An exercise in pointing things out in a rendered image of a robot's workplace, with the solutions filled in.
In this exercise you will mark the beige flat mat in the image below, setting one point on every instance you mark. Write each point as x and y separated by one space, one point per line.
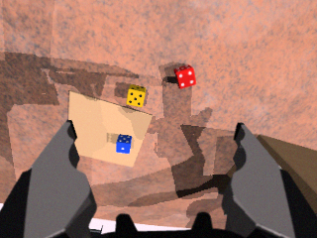
98 123

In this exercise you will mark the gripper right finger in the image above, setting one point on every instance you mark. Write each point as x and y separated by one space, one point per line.
261 199

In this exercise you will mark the yellow die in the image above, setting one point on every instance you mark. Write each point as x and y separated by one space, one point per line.
136 95

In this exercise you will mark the blue die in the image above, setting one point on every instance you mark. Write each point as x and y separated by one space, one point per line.
123 144

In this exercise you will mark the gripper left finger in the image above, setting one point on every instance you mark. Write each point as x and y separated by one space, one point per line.
52 199

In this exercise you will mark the red die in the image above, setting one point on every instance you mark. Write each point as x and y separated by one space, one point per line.
184 76

